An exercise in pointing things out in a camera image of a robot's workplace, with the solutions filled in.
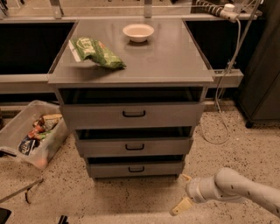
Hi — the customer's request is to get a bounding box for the dark grey side cabinet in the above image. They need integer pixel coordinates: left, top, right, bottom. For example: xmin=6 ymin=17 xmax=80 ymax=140
xmin=238 ymin=0 xmax=280 ymax=128

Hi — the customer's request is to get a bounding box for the tan snack packet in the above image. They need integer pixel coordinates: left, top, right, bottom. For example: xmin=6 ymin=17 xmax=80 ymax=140
xmin=39 ymin=114 xmax=62 ymax=131

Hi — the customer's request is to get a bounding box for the grey middle drawer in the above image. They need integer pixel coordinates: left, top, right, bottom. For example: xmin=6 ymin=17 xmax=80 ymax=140
xmin=76 ymin=137 xmax=193 ymax=158

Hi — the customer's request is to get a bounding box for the white power cable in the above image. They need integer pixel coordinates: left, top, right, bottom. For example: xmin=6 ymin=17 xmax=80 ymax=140
xmin=199 ymin=17 xmax=242 ymax=145

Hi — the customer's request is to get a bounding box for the grey top drawer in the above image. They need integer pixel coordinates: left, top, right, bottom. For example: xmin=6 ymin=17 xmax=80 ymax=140
xmin=60 ymin=102 xmax=204 ymax=130

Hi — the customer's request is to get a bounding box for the grey bottom drawer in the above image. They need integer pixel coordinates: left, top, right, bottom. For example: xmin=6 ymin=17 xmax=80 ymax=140
xmin=87 ymin=162 xmax=185 ymax=179

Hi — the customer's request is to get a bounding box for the black device corner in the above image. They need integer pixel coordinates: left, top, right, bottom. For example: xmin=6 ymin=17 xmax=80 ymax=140
xmin=0 ymin=207 xmax=11 ymax=224

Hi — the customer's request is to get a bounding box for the white power strip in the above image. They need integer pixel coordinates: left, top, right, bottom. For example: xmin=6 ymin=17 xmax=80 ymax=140
xmin=196 ymin=0 xmax=238 ymax=23

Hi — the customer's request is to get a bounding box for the black floor object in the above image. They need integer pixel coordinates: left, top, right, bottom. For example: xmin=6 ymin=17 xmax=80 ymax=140
xmin=58 ymin=215 xmax=69 ymax=224

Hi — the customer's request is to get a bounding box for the grey drawer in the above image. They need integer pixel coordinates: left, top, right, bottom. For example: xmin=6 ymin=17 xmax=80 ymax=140
xmin=76 ymin=137 xmax=193 ymax=158
xmin=87 ymin=162 xmax=185 ymax=179
xmin=60 ymin=102 xmax=204 ymax=130

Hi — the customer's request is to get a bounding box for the grey drawer cabinet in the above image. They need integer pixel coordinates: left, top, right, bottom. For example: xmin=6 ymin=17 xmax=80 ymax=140
xmin=49 ymin=18 xmax=214 ymax=168

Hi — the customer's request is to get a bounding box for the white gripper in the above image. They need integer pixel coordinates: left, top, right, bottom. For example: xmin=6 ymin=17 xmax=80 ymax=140
xmin=170 ymin=174 xmax=219 ymax=216

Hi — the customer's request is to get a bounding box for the blue snack packet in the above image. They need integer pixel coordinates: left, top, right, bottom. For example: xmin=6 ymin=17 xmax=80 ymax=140
xmin=18 ymin=139 xmax=36 ymax=155

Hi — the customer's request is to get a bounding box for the green chip bag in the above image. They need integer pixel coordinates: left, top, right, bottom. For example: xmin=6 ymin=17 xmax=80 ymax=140
xmin=68 ymin=37 xmax=126 ymax=70

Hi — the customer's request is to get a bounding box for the white bowl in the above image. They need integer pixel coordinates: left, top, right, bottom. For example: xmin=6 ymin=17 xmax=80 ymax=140
xmin=122 ymin=24 xmax=154 ymax=43

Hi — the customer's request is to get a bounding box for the clear plastic storage bin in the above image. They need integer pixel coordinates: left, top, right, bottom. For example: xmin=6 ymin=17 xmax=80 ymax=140
xmin=0 ymin=101 xmax=68 ymax=169

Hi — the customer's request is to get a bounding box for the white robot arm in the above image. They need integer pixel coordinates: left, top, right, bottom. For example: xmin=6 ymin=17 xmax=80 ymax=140
xmin=170 ymin=167 xmax=280 ymax=217

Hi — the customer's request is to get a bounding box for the red snack packet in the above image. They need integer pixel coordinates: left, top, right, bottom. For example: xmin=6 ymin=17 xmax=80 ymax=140
xmin=27 ymin=125 xmax=45 ymax=138

